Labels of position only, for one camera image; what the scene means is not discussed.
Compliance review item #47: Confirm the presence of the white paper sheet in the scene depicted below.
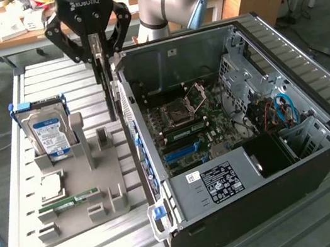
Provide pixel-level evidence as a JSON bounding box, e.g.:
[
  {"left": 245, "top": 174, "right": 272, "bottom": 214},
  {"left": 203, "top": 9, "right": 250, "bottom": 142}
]
[{"left": 113, "top": 0, "right": 142, "bottom": 18}]

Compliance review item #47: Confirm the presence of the black plastic duct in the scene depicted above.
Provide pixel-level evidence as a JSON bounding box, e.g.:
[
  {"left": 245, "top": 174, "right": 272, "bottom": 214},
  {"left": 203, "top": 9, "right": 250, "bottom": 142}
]
[{"left": 240, "top": 129, "right": 302, "bottom": 182}]

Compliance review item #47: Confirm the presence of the small white printed box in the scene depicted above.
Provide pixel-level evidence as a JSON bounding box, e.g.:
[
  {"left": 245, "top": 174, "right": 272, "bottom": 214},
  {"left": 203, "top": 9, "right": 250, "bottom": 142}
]
[{"left": 21, "top": 7, "right": 47, "bottom": 33}]

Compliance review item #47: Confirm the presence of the blue expansion slot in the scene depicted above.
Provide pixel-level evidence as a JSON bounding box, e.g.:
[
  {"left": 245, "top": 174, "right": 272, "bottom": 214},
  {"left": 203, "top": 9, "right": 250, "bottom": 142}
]
[{"left": 162, "top": 141, "right": 203, "bottom": 164}]

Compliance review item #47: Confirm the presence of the wooden office desk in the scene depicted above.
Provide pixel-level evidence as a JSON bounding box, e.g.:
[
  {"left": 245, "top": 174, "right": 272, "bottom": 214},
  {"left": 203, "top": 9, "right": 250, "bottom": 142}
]
[{"left": 0, "top": 0, "right": 232, "bottom": 60}]

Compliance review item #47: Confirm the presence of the blue case latch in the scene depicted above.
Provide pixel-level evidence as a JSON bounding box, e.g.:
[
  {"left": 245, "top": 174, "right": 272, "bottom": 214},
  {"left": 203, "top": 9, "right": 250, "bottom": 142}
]
[{"left": 151, "top": 206, "right": 166, "bottom": 222}]

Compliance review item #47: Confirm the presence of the hard disk in blue carrier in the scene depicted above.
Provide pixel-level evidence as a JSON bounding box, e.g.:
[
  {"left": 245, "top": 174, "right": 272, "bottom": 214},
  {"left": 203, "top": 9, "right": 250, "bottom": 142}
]
[{"left": 7, "top": 91, "right": 83, "bottom": 169}]

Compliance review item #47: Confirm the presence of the silver CPU chip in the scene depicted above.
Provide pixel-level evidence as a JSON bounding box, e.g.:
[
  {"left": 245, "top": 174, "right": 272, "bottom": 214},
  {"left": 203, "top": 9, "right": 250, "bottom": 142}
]
[{"left": 37, "top": 171, "right": 69, "bottom": 204}]

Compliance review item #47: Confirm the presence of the blue disk wire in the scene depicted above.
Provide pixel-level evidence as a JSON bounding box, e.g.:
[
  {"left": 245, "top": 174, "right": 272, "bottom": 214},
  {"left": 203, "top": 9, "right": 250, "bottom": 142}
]
[{"left": 270, "top": 90, "right": 302, "bottom": 130}]

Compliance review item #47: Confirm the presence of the blue slot retainer clip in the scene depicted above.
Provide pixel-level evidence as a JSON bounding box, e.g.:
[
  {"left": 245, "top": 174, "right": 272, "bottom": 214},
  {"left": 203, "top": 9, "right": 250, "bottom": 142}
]
[{"left": 133, "top": 132, "right": 144, "bottom": 148}]

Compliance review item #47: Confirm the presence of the black Nvidia graphics card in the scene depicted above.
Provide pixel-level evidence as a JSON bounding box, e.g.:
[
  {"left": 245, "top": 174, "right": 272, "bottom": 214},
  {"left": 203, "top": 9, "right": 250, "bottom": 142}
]
[{"left": 87, "top": 32, "right": 121, "bottom": 125}]

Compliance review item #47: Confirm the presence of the grey parts rack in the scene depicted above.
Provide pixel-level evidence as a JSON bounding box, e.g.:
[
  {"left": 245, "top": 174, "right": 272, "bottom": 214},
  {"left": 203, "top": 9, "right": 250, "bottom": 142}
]
[{"left": 17, "top": 105, "right": 136, "bottom": 247}]

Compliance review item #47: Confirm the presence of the metal socket cover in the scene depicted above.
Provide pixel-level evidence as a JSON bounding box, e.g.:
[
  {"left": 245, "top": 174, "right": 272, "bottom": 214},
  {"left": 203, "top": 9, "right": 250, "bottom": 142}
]
[{"left": 179, "top": 80, "right": 211, "bottom": 116}]

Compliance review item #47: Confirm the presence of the silver chipset heatsink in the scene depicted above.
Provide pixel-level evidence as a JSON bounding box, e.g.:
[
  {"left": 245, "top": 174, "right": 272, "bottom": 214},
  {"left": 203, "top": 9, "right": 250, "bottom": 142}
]
[{"left": 209, "top": 142, "right": 234, "bottom": 161}]

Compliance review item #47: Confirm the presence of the CPU socket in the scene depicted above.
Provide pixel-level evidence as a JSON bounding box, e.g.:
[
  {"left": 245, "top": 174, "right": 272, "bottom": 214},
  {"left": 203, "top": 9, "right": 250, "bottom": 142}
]
[{"left": 157, "top": 96, "right": 196, "bottom": 130}]

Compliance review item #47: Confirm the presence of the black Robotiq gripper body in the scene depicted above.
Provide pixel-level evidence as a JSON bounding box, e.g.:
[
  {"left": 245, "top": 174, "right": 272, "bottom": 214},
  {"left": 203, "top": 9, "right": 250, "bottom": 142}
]
[{"left": 53, "top": 0, "right": 120, "bottom": 44}]

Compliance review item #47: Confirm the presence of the flat white cardboard box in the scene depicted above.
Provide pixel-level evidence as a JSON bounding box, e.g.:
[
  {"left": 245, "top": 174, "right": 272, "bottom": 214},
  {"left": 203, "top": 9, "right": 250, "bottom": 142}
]
[{"left": 0, "top": 7, "right": 30, "bottom": 43}]

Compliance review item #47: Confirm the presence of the black open PC case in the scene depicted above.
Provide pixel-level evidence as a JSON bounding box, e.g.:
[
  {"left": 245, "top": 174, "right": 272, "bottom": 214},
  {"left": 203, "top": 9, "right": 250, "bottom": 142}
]
[{"left": 101, "top": 0, "right": 330, "bottom": 247}]

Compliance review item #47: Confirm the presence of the grey power supply unit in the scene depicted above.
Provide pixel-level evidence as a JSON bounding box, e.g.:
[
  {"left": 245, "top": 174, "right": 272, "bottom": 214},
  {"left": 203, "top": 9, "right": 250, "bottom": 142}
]
[{"left": 162, "top": 144, "right": 269, "bottom": 225}]

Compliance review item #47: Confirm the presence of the green motherboard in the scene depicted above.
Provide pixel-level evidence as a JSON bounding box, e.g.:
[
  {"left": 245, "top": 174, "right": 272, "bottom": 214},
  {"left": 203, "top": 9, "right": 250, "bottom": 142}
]
[{"left": 140, "top": 76, "right": 249, "bottom": 180}]

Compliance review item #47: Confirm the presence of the perforated metal disk bay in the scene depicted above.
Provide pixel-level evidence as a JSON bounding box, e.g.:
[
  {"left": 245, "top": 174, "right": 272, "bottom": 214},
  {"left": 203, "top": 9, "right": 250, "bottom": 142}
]
[{"left": 209, "top": 21, "right": 283, "bottom": 126}]

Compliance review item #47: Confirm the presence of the grey metal disk bay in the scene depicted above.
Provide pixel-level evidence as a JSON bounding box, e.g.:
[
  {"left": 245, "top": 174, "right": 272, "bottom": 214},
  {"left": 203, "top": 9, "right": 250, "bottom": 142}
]
[{"left": 275, "top": 112, "right": 330, "bottom": 163}]

